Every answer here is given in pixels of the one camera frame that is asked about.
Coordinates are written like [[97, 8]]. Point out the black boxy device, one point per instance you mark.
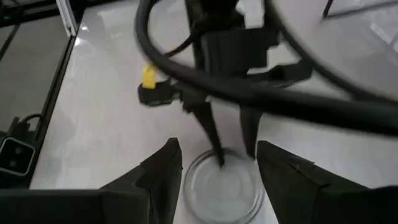
[[15, 155]]

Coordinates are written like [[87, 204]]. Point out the silver-lid tuna can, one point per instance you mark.
[[224, 193]]

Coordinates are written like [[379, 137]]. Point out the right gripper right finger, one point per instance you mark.
[[295, 193]]

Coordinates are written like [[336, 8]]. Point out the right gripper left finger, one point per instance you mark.
[[155, 193]]

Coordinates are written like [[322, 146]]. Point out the silver aluminium rail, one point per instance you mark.
[[66, 17]]

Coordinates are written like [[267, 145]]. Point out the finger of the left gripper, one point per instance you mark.
[[211, 133], [250, 130]]

